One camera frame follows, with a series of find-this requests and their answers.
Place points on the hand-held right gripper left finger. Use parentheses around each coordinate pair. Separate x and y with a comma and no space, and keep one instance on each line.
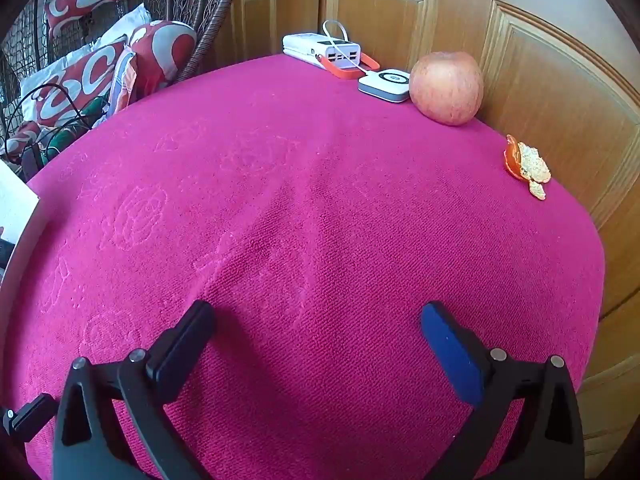
(185,345)

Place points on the round red white cushion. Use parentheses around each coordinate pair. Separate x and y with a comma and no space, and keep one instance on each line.
(162,52)

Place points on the green cloth bundle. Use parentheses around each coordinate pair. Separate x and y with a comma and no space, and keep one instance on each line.
(85,115)

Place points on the orange blue checked cloth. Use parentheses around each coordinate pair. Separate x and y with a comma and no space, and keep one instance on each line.
(122,85)

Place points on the white cardboard box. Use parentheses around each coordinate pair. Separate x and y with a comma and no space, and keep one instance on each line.
(15,210)

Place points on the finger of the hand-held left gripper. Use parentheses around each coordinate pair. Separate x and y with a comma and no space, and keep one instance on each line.
(27,417)

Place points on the pink terry towel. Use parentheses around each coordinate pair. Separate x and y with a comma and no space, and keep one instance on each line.
(300,185)

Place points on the small white square device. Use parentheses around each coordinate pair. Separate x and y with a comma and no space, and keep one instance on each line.
(385,85)

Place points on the red apple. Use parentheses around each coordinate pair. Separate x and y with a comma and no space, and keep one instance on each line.
(445,87)

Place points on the black power adapter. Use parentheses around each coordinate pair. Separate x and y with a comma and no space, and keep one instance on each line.
(29,165)

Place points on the wicker hanging chair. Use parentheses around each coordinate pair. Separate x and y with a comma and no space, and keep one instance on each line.
(215,10)

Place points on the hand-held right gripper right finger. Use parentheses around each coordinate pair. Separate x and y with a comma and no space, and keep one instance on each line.
(450,355)

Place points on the large red white cushion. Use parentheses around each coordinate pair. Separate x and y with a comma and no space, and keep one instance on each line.
(75,85)

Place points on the small tangerine peel piece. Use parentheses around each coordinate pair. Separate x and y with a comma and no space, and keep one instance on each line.
(537,190)

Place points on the white power bank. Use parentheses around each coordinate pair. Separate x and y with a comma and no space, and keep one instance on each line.
(305,45)

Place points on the crumpled red white cushion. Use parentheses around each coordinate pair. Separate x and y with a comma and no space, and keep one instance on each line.
(22,140)

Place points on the white pillow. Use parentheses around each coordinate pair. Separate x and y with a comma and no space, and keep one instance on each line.
(130,22)

